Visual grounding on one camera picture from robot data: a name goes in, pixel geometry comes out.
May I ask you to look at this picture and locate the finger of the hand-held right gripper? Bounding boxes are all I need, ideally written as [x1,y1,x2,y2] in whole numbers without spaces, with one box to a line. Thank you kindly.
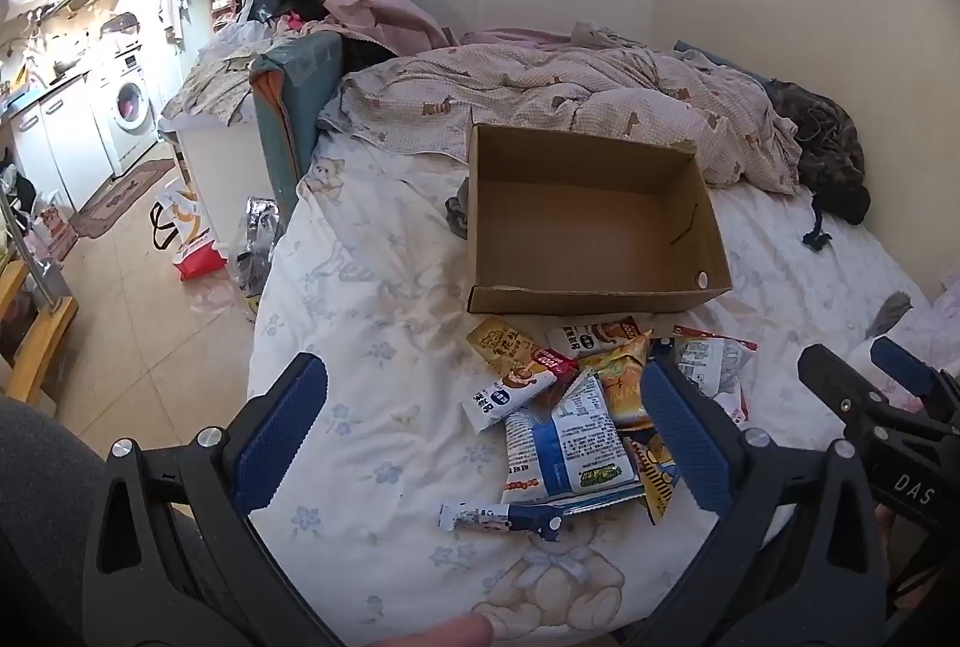
[797,343,912,461]
[868,336,960,429]

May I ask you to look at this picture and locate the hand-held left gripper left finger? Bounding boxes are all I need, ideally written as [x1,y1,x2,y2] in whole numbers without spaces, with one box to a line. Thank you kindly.
[82,351,353,647]

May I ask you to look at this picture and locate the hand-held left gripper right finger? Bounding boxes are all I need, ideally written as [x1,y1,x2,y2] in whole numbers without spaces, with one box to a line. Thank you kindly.
[640,354,890,647]

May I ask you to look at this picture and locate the clear packet with red edges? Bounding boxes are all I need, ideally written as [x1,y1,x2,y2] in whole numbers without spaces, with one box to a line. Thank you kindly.
[671,324,758,425]

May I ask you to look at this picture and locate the yellow chips packet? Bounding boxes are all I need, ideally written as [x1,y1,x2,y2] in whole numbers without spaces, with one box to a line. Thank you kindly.
[577,336,655,431]

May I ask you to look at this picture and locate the blue and white snack packet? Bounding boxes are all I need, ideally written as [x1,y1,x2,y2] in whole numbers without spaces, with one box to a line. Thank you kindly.
[504,371,646,507]

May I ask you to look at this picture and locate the white packet with red end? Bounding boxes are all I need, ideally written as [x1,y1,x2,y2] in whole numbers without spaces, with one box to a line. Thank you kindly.
[461,347,578,432]

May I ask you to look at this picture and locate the blue and white stick packet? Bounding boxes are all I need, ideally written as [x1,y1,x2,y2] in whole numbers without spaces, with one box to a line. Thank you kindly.
[439,501,565,543]

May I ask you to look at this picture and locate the brown cardboard box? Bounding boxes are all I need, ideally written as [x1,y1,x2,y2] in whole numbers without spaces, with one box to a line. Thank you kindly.
[466,122,733,317]

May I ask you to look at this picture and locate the person's left hand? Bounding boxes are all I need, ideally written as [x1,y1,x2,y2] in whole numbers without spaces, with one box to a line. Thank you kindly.
[373,614,496,647]

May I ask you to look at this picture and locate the pale pink cloth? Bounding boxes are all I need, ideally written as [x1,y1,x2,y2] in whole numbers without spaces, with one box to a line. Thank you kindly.
[892,276,960,416]

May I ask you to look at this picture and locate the blue and yellow bear packet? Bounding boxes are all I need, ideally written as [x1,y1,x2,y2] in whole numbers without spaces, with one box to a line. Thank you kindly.
[622,429,685,526]

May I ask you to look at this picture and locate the grey and white plush toy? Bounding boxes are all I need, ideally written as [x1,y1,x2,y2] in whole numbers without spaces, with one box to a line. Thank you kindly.
[847,291,913,380]

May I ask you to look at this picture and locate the white and brown snack packet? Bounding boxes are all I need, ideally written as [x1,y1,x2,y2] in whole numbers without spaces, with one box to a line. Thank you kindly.
[545,315,652,359]

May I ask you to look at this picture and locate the white bear-print bed sheet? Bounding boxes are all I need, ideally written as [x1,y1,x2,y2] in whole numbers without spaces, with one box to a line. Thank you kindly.
[247,130,938,647]

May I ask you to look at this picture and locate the silver foil bag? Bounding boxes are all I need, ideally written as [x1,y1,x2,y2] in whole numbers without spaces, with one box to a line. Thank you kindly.
[236,195,283,318]

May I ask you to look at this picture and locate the orange-yellow peanut packet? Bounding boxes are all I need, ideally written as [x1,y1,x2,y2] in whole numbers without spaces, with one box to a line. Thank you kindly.
[466,315,542,380]

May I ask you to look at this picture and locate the white and red shopping bag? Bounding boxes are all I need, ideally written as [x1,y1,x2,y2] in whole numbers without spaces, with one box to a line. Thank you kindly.
[150,182,228,282]

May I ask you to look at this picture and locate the camouflage garment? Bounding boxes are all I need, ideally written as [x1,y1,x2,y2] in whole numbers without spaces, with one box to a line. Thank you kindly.
[765,79,872,252]

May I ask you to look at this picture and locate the wooden stool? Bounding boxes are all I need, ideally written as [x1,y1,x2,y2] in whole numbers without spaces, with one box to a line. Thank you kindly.
[0,257,80,405]

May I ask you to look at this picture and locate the white storage cabinet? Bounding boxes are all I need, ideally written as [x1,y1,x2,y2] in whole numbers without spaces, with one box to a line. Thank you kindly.
[161,118,290,266]

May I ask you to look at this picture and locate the grey cloth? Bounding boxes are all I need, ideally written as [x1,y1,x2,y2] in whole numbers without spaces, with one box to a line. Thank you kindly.
[444,176,472,237]

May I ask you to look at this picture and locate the patterned floor rug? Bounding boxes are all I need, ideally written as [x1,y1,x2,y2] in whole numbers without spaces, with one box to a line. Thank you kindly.
[71,156,178,241]

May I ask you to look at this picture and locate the teal cushion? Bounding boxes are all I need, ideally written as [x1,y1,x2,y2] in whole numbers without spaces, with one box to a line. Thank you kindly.
[250,31,344,230]

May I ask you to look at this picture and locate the patterned cloth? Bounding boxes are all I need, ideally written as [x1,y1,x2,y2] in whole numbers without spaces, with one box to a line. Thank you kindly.
[163,21,301,128]

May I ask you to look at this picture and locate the white washing machine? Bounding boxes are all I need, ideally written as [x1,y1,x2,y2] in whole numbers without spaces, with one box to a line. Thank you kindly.
[88,46,163,177]

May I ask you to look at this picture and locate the white kitchen cabinets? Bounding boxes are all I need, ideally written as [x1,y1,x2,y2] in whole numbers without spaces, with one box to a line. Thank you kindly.
[11,81,115,213]

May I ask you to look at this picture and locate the checked bear-print quilt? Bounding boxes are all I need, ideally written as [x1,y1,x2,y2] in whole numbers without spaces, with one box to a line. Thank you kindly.
[315,21,803,197]

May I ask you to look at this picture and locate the pink blanket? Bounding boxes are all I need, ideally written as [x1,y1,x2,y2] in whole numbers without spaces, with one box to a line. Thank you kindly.
[322,0,462,53]

